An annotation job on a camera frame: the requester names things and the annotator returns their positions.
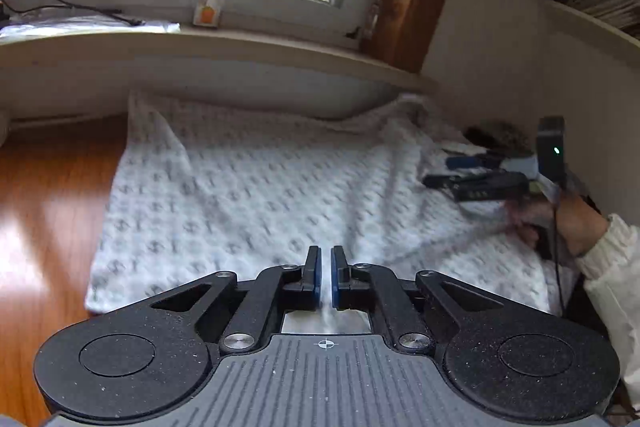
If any person's right hand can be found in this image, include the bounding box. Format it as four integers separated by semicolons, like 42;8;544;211
505;194;608;260

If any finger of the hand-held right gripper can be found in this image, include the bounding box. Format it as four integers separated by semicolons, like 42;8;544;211
445;152;506;170
422;172;531;204

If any cream window sill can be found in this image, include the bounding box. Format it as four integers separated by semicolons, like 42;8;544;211
0;24;441;95

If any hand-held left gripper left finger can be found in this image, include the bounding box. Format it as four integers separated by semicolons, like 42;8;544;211
150;246;322;353

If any clear plastic bag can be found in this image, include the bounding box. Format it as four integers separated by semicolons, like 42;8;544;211
0;17;181;45

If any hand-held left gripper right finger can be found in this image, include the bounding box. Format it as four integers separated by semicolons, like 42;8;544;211
330;246;506;353

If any thin black cable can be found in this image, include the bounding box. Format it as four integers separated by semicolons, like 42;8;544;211
0;0;146;26

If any white patterned garment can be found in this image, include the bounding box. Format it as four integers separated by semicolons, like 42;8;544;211
85;89;566;315

